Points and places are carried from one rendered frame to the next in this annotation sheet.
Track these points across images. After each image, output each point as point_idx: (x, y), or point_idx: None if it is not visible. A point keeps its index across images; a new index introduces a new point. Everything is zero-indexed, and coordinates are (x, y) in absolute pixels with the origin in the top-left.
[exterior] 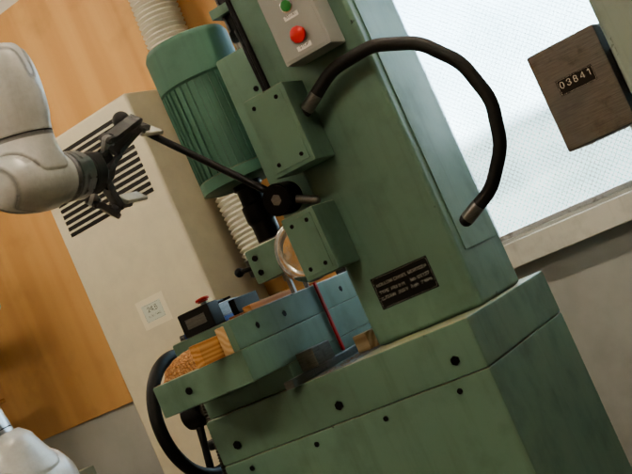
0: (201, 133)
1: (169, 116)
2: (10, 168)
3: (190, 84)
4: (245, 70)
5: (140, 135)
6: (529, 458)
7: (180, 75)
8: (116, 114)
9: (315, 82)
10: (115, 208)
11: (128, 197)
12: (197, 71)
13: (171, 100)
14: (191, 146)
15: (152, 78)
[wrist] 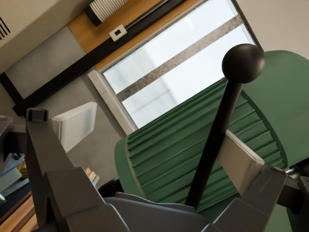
0: None
1: (218, 106)
2: None
3: (275, 155)
4: (286, 223)
5: (243, 192)
6: None
7: (292, 143)
8: (263, 59)
9: None
10: (17, 143)
11: (71, 139)
12: (291, 161)
13: (252, 127)
14: (185, 163)
15: (276, 77)
